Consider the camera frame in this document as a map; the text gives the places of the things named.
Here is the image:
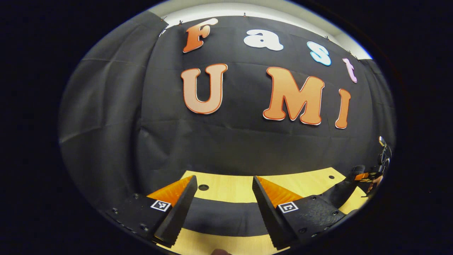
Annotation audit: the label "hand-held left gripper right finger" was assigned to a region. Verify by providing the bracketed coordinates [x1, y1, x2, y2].
[252, 175, 345, 251]

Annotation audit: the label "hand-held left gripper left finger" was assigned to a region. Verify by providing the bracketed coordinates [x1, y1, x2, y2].
[103, 175, 198, 248]

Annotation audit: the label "black backdrop cloth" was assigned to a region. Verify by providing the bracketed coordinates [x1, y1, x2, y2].
[58, 10, 396, 213]

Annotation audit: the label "dark grey jeans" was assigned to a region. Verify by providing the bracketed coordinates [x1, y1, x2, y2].
[182, 165, 367, 238]

